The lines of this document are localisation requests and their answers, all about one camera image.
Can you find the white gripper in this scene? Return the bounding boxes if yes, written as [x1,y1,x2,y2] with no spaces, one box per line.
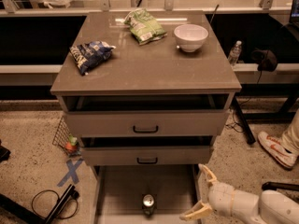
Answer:
[179,164,260,224]

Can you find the green soda can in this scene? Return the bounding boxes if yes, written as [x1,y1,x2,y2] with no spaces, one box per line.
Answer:
[142,194,156,216]

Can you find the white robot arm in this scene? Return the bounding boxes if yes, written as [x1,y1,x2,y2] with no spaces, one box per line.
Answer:
[179,164,299,224]

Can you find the middle grey drawer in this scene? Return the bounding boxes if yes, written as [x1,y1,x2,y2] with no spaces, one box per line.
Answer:
[81,146,212,166]

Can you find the grey drawer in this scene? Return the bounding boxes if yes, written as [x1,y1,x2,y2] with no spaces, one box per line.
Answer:
[81,146,212,166]
[64,111,228,137]

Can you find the bottom open drawer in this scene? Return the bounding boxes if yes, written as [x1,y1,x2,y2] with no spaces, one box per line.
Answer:
[93,165,200,224]

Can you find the top grey drawer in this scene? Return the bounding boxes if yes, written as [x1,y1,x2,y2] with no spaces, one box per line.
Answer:
[64,111,228,137]

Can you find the grey drawer cabinet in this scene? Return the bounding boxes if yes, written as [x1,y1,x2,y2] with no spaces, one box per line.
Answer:
[51,11,241,224]

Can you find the black chair caster leg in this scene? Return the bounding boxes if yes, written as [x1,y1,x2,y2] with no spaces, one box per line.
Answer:
[262,182,299,191]

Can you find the white red sneaker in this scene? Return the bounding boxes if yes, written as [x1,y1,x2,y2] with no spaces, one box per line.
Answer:
[258,132,297,170]

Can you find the beige trouser leg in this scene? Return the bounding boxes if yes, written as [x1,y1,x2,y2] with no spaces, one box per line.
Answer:
[281,109,299,156]

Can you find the clear water bottle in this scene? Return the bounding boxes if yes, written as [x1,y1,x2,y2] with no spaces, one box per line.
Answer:
[228,41,242,65]

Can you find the black headphones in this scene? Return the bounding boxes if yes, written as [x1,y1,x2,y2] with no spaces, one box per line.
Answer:
[251,49,278,72]

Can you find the white bowl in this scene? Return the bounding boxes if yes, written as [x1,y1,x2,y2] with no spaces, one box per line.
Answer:
[174,24,208,52]

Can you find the black stand leg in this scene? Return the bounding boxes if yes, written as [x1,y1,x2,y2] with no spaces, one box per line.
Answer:
[0,184,80,224]

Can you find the green chip bag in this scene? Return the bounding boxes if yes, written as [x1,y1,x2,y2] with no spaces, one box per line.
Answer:
[124,8,167,45]

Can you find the blue chip bag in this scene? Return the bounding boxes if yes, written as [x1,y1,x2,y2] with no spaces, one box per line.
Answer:
[69,41,115,76]

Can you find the wire mesh basket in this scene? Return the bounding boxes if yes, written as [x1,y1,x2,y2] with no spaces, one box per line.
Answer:
[52,118,80,157]

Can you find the black floor cable loop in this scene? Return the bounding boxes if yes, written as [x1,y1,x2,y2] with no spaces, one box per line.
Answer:
[31,189,79,220]

